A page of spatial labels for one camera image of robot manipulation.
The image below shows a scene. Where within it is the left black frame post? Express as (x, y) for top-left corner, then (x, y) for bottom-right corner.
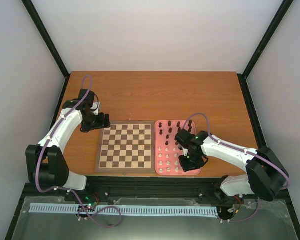
(21, 0), (70, 80)

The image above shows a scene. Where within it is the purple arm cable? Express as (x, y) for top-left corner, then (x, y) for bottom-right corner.
(34, 74), (94, 194)
(183, 112), (290, 191)

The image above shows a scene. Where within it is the wooden chessboard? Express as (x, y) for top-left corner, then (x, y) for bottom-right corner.
(94, 120), (155, 175)

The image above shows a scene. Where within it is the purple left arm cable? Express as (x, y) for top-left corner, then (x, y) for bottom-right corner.
(34, 74), (94, 194)

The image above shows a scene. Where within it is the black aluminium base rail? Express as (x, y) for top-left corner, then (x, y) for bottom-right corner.
(22, 176), (290, 208)

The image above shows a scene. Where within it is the right black frame post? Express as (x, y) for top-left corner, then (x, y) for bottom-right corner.
(241, 0), (295, 79)

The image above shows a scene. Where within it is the pink piece tray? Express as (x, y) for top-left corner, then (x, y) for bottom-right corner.
(154, 120), (201, 177)

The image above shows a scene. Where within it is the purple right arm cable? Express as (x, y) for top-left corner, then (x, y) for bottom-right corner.
(183, 112), (290, 191)

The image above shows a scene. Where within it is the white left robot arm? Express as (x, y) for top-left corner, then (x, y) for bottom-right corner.
(25, 100), (111, 202)

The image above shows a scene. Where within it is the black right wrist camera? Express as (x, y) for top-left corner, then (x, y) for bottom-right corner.
(174, 128), (195, 149)

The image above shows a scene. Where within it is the green lit circuit board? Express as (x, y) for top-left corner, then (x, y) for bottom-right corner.
(84, 193), (100, 209)

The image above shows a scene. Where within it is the black frame post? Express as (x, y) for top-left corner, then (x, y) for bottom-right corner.
(21, 0), (70, 80)
(241, 0), (295, 79)

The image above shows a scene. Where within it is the light blue cable duct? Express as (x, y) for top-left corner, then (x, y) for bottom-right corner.
(28, 203), (218, 218)

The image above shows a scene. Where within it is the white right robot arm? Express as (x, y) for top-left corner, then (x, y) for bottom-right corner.
(175, 129), (289, 202)

